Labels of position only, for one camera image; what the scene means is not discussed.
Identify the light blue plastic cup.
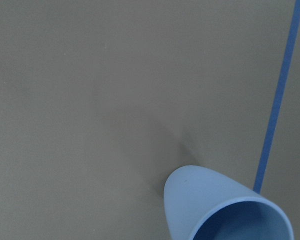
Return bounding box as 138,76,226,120
163,165,295,240

